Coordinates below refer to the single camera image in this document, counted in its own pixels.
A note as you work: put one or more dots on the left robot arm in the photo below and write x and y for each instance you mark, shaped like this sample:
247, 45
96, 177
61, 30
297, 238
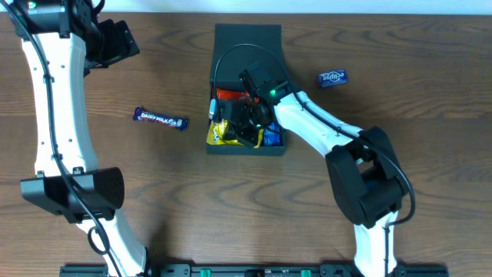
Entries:
63, 41

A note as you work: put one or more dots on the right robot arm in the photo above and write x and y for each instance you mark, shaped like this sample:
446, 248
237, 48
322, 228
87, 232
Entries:
366, 179

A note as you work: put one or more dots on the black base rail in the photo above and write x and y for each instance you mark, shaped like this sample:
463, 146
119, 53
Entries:
325, 270

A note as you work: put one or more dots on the light blue snack bar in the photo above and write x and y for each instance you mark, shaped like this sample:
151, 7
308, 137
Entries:
273, 135

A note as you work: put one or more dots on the blue Eclipse mint pack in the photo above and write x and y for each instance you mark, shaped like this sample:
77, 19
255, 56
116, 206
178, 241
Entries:
332, 78

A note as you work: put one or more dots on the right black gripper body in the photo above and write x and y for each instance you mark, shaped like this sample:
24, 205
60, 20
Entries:
234, 120

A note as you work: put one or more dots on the purple Dairy Milk bar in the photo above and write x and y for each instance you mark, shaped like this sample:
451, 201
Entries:
141, 114

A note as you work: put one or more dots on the dark green gift box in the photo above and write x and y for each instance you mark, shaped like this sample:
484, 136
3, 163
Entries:
249, 58

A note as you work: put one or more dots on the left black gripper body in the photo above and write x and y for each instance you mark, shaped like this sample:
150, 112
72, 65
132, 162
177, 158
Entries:
125, 42

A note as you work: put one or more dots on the red Halls candy bag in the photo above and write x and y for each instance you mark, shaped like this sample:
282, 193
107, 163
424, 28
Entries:
229, 95

